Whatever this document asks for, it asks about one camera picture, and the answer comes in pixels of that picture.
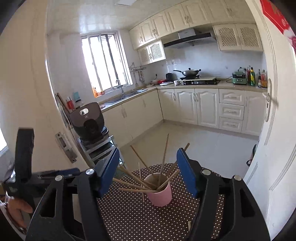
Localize steel kitchen sink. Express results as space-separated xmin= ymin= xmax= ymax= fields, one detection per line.
xmin=104 ymin=89 xmax=148 ymax=105

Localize dark rice cooker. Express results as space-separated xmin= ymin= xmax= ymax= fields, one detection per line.
xmin=69 ymin=102 xmax=109 ymax=142

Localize metal rack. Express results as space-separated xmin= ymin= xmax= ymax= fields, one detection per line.
xmin=79 ymin=136 xmax=121 ymax=168

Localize cream kitchen base cabinets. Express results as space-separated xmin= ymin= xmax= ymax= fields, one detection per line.
xmin=101 ymin=88 xmax=267 ymax=149

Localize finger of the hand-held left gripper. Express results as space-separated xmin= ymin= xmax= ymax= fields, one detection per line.
xmin=55 ymin=168 xmax=81 ymax=179

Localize person's left hand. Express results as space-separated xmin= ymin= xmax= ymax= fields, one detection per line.
xmin=7 ymin=198 xmax=33 ymax=229

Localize bunch of wooden chopsticks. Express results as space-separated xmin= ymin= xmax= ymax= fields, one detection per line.
xmin=112 ymin=134 xmax=190 ymax=202

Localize range hood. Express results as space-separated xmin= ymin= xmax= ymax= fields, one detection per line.
xmin=162 ymin=29 xmax=217 ymax=49

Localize red door poster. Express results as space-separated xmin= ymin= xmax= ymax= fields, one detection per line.
xmin=260 ymin=0 xmax=296 ymax=50

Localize white door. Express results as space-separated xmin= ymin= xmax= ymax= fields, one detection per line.
xmin=243 ymin=0 xmax=296 ymax=241

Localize sink faucet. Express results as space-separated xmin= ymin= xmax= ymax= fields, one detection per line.
xmin=115 ymin=79 xmax=125 ymax=98

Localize silver door handle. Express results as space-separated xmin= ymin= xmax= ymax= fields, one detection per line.
xmin=262 ymin=91 xmax=271 ymax=122

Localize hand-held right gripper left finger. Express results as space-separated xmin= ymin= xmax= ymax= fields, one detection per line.
xmin=25 ymin=147 xmax=121 ymax=241

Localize green countertop appliance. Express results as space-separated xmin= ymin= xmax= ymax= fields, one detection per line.
xmin=232 ymin=67 xmax=249 ymax=86

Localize kitchen window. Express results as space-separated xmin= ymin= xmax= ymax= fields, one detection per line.
xmin=80 ymin=32 xmax=134 ymax=92

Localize wok with lid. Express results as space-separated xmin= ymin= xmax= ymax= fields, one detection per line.
xmin=173 ymin=68 xmax=202 ymax=78

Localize metal door strike plate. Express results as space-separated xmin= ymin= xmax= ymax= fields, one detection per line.
xmin=55 ymin=132 xmax=77 ymax=164

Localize gas stove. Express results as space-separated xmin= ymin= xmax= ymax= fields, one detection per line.
xmin=175 ymin=78 xmax=219 ymax=86

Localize pink cup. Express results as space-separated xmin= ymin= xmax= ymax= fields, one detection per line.
xmin=144 ymin=173 xmax=173 ymax=207

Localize brown polka dot tablecloth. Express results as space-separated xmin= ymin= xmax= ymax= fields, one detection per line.
xmin=97 ymin=163 xmax=226 ymax=241

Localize cream wall cabinets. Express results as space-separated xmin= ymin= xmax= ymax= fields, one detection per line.
xmin=128 ymin=0 xmax=264 ymax=67

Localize wooden cutting board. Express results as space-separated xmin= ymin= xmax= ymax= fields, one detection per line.
xmin=56 ymin=92 xmax=68 ymax=112

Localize wall utensil rack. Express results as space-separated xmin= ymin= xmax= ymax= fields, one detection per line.
xmin=129 ymin=62 xmax=147 ymax=84

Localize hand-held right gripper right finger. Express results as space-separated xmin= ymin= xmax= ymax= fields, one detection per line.
xmin=176 ymin=148 xmax=271 ymax=241

